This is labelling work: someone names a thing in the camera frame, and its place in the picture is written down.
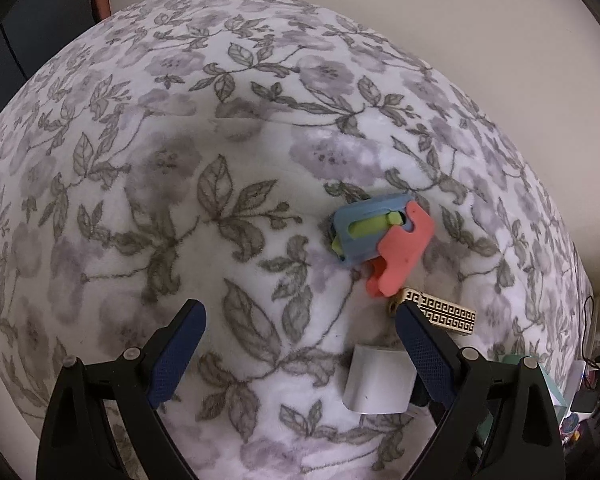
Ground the black power adapter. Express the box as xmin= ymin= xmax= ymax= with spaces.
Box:
xmin=570 ymin=390 xmax=600 ymax=414

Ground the floral printed blanket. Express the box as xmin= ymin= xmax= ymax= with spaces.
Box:
xmin=0 ymin=0 xmax=594 ymax=480

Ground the white charger adapter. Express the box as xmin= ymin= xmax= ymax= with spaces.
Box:
xmin=343 ymin=343 xmax=417 ymax=415

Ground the black cable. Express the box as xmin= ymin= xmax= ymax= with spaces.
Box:
xmin=580 ymin=295 xmax=600 ymax=368

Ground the dark wardrobe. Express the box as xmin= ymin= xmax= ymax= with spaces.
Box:
xmin=0 ymin=0 xmax=95 ymax=128

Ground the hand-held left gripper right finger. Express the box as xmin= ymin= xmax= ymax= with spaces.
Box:
xmin=395 ymin=301 xmax=566 ymax=480

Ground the gold patterned lighter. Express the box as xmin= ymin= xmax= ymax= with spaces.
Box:
xmin=387 ymin=287 xmax=477 ymax=337

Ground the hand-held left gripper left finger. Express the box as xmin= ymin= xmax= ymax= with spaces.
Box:
xmin=36 ymin=299 xmax=207 ymax=480

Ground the colourful clutter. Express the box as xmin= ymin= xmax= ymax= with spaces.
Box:
xmin=559 ymin=410 xmax=588 ymax=446

